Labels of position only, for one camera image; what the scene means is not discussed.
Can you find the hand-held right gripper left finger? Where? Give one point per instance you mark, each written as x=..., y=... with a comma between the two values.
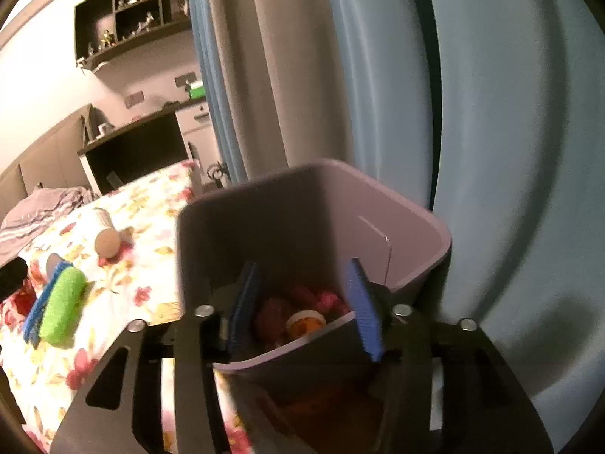
x=243, y=310

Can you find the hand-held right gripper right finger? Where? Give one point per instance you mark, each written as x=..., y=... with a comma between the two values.
x=364, y=314

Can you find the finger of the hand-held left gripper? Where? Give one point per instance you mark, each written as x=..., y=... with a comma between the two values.
x=12, y=279

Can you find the blue textured roll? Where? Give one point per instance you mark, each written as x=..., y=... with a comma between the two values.
x=40, y=310

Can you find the plain white paper cup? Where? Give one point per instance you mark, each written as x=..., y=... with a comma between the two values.
x=52, y=265

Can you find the pink plastic bag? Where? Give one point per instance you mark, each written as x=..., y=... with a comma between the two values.
x=321, y=300

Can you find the orange print paper cup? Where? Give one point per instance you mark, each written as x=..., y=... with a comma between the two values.
x=307, y=324

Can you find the green textured roll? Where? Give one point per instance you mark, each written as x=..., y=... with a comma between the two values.
x=64, y=307

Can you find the grey plastic bin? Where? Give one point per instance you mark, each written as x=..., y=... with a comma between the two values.
x=293, y=227

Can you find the white grid print paper cup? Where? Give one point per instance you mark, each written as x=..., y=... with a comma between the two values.
x=105, y=234

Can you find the grey striped duvet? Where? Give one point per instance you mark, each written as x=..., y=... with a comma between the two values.
x=42, y=210

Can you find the floral tablecloth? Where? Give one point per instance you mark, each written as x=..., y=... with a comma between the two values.
x=127, y=283

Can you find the grey padded headboard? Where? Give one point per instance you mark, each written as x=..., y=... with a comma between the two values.
x=42, y=156

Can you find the dark wooden desk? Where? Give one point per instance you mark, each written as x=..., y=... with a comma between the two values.
x=132, y=151

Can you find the white drawer cabinet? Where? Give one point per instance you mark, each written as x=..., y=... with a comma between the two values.
x=201, y=137

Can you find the blue and grey curtain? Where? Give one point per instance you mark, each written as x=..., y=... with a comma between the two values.
x=425, y=104

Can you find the green box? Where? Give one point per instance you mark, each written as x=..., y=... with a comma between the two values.
x=196, y=91

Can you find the row of small figurines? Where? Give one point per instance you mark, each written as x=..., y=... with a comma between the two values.
x=127, y=23

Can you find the grey wall socket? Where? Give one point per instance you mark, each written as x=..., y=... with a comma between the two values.
x=185, y=80
x=134, y=100

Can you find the dark wall shelf unit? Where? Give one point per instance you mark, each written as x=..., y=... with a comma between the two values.
x=132, y=14

